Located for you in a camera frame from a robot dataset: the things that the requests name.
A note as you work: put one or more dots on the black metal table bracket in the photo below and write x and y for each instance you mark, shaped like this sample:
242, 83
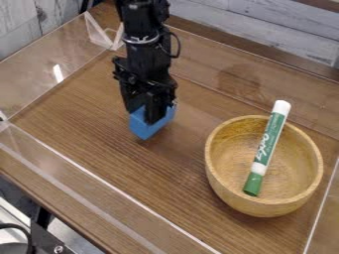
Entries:
47, 243

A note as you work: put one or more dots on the brown wooden bowl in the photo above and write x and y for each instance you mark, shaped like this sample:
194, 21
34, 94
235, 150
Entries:
293, 175

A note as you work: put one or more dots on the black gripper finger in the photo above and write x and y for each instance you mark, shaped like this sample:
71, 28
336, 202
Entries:
133, 94
155, 107

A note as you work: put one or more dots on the blue foam block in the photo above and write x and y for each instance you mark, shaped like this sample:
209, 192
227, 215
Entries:
145, 130

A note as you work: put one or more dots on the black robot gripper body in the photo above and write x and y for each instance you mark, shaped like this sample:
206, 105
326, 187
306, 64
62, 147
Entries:
147, 64

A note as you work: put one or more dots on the clear acrylic corner bracket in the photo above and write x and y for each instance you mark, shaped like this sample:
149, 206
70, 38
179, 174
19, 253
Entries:
106, 38

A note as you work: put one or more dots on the green dry erase marker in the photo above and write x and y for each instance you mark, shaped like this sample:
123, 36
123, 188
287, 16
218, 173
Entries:
266, 147

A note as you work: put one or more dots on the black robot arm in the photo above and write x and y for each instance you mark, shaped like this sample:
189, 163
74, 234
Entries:
143, 19

